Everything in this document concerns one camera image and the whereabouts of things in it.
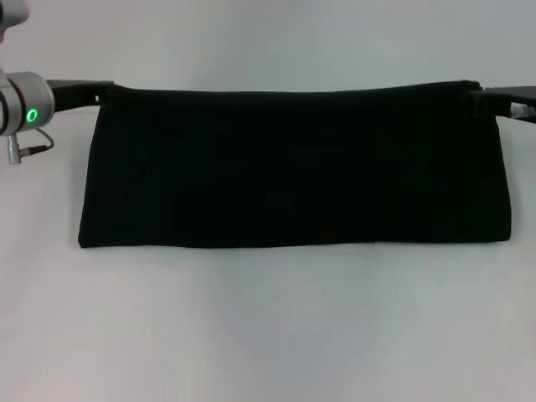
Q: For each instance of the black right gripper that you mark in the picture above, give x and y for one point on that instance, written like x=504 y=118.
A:
x=515 y=98

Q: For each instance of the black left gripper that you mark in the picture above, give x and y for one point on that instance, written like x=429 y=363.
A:
x=75 y=94

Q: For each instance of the black shirt with pink print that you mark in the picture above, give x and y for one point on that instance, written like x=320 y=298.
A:
x=293 y=167

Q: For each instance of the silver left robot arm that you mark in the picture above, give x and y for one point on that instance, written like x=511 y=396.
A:
x=25 y=104

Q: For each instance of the silver connector plug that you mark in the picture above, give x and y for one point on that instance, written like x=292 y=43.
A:
x=521 y=109

